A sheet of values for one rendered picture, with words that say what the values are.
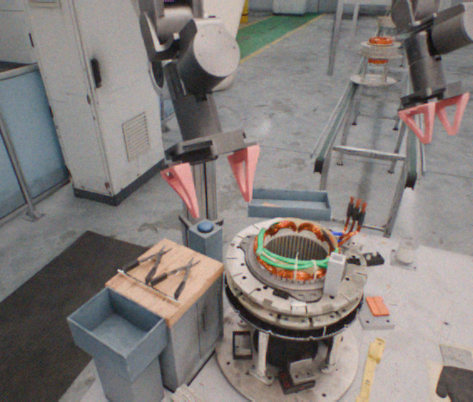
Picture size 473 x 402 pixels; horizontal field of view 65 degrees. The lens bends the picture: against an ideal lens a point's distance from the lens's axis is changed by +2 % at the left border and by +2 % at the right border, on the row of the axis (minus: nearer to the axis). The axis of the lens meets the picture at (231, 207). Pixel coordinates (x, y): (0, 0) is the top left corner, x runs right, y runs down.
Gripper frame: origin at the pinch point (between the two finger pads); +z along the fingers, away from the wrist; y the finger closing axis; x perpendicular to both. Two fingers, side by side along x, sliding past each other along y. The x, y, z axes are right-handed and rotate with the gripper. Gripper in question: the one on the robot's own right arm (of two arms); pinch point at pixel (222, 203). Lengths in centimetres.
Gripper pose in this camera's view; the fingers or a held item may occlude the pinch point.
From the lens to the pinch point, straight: 51.5
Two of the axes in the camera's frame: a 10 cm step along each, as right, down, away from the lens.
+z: 2.6, 9.6, 0.9
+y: 8.6, -2.8, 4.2
